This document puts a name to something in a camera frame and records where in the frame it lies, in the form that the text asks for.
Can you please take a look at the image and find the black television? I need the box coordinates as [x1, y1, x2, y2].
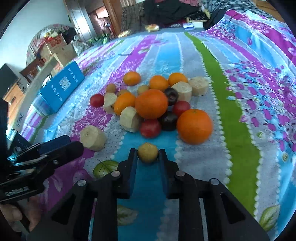
[0, 64, 19, 97]

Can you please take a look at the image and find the yellow longan front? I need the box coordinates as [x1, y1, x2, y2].
[137, 143, 159, 163]

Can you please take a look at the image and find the wooden door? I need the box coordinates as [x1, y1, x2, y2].
[63, 0, 97, 42]

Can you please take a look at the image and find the longan back left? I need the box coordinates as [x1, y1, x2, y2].
[105, 83, 117, 93]

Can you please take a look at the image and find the banana chunk centre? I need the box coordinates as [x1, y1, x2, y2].
[119, 106, 143, 133]

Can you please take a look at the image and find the longan centre right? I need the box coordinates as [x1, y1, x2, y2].
[137, 85, 149, 95]

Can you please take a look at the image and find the snack packet on bed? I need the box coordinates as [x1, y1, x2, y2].
[145, 24, 159, 33]

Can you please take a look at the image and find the colourful floral bed sheet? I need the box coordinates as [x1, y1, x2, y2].
[22, 10, 295, 240]

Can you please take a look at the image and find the wooden headboard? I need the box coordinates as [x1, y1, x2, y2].
[254, 0, 285, 22]

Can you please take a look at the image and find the small red tomato hidden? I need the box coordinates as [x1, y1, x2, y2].
[172, 100, 191, 116]

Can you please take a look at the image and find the oval orange kumquat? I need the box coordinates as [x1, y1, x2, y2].
[114, 92, 136, 115]

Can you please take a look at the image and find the blue cardboard box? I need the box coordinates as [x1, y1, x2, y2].
[32, 61, 85, 116]

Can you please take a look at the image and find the orange with stem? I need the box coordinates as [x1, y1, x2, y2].
[177, 109, 213, 145]

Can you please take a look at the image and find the tissue pack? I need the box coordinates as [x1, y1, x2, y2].
[183, 23, 195, 31]

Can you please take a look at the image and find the pile of clothes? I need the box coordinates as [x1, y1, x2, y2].
[121, 1, 259, 32]

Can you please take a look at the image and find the large orange centre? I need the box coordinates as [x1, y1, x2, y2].
[135, 89, 168, 119]

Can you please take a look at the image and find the banana chunk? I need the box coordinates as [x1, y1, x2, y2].
[103, 93, 117, 114]
[119, 106, 143, 133]
[188, 76, 210, 96]
[80, 125, 107, 152]
[172, 81, 193, 102]

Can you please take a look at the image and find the banana chunk far back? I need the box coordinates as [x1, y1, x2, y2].
[188, 76, 210, 96]

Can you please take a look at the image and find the banana chunk left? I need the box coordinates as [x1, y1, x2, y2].
[103, 93, 117, 114]

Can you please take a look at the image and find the dark plum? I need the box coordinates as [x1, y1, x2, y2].
[158, 111, 178, 131]
[164, 88, 179, 106]

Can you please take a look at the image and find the banana chunk front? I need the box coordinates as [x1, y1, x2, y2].
[80, 125, 107, 152]

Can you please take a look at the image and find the banana chunk back right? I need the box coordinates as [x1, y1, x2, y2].
[172, 81, 193, 102]

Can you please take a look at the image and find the wooden dresser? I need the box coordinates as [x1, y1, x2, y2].
[3, 83, 25, 126]

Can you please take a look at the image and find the far left orange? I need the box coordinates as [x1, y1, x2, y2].
[123, 71, 142, 86]

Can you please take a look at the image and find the orange back middle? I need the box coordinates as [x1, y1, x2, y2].
[149, 75, 170, 92]

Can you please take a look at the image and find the long grey white box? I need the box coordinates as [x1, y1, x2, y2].
[12, 53, 58, 133]

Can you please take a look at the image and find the cardboard boxes stack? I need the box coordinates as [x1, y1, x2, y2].
[39, 34, 77, 76]

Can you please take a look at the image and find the red tomato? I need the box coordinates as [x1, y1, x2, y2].
[139, 119, 161, 138]
[89, 93, 104, 108]

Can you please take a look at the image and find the orange back right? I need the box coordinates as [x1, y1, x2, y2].
[168, 72, 188, 86]

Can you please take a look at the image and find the left hand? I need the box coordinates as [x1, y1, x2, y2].
[1, 196, 42, 232]

